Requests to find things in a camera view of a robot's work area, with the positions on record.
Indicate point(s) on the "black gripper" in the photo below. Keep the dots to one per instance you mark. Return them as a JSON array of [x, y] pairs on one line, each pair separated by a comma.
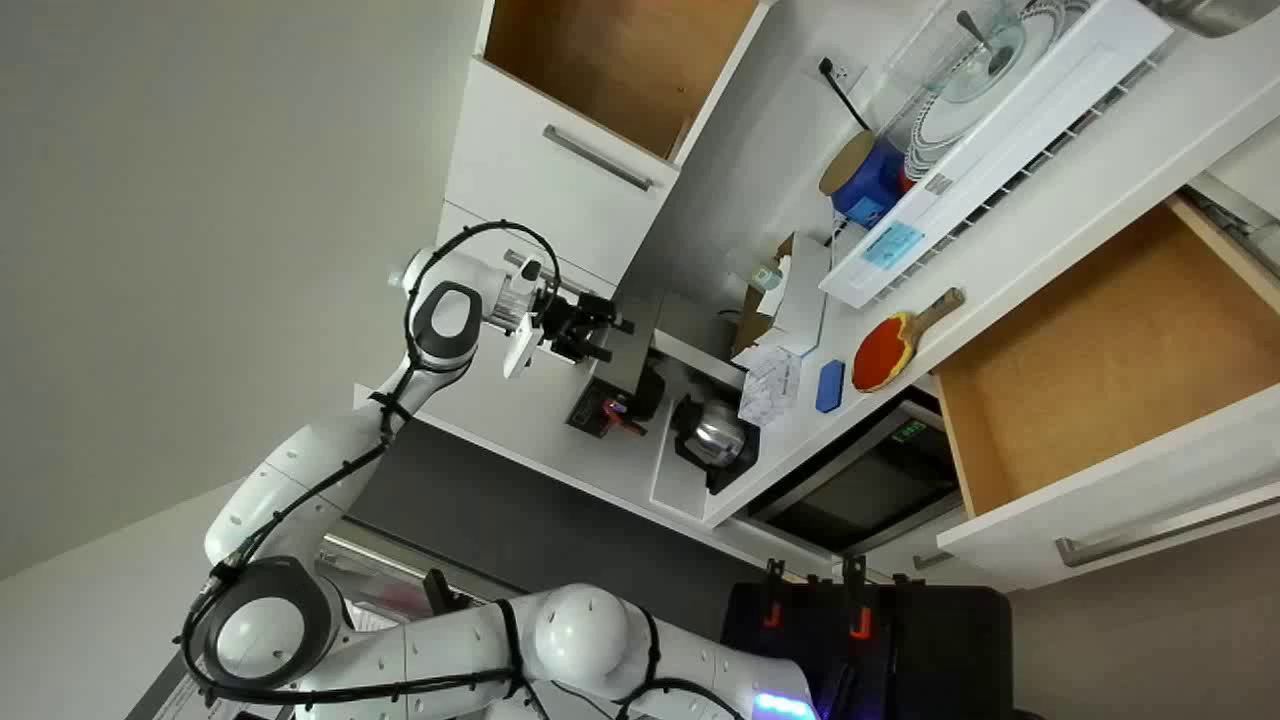
[[562, 326]]

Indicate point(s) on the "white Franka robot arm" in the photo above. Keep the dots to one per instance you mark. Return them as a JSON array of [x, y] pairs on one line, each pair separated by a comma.
[[402, 654]]

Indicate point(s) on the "black coffee machine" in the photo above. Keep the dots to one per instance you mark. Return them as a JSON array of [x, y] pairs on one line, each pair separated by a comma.
[[618, 398]]

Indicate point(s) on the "brown cardboard box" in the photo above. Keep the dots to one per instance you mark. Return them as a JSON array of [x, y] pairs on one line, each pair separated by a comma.
[[750, 323]]

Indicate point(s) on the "metal pot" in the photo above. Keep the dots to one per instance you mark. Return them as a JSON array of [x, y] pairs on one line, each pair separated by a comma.
[[712, 438]]

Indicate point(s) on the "red table tennis paddle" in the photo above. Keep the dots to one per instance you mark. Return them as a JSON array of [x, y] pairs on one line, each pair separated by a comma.
[[882, 352]]

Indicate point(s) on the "blue plastic container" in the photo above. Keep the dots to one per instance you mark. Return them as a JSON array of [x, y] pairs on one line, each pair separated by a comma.
[[868, 186]]

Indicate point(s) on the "black built-in oven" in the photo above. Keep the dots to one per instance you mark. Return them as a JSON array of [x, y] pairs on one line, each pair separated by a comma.
[[866, 488]]

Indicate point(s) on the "black utensil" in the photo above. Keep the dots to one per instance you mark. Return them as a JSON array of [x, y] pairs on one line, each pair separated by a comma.
[[840, 89]]

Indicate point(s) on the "black case with orange clamps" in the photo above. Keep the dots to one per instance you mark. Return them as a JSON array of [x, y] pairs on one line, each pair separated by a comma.
[[882, 654]]

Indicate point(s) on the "long white board with label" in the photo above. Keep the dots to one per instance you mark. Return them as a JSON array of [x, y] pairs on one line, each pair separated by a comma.
[[987, 152]]

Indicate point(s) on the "metal faucet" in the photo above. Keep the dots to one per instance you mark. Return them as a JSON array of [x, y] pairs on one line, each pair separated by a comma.
[[995, 40]]

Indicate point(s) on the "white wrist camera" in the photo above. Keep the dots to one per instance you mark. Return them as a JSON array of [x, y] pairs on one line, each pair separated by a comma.
[[516, 350]]

